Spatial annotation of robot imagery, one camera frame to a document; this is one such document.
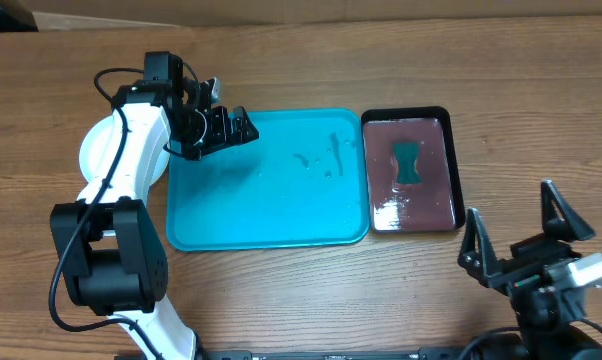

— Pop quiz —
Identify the green sponge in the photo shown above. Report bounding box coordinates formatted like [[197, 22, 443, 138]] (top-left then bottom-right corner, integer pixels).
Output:
[[392, 142, 421, 185]]

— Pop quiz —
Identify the light blue plate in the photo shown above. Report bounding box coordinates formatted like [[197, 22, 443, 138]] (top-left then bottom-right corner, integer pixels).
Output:
[[78, 115, 169, 185]]

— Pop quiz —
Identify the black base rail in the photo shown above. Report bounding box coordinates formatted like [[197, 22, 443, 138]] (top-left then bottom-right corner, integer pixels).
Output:
[[195, 347, 462, 360]]

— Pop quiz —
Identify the teal plastic tray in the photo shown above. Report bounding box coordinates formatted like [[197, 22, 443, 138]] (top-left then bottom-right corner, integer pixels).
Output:
[[165, 108, 370, 252]]

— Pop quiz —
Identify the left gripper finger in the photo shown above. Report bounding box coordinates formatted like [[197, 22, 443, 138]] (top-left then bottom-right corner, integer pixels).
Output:
[[211, 106, 230, 146], [231, 106, 259, 145]]

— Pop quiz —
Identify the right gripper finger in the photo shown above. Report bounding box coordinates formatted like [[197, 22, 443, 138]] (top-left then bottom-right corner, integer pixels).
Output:
[[457, 208, 503, 288], [541, 179, 596, 242]]

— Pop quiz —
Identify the black water tray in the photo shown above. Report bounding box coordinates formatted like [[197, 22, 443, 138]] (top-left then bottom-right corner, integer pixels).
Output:
[[361, 106, 466, 233]]

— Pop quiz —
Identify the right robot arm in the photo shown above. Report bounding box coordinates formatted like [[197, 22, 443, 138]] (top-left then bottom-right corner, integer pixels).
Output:
[[457, 179, 602, 359]]

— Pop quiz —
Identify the dark object top-left corner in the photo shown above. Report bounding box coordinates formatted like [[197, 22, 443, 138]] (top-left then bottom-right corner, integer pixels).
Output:
[[0, 0, 38, 33]]

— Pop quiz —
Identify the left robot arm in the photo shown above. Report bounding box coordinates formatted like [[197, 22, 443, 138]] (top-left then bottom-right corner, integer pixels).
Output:
[[48, 51, 259, 359]]

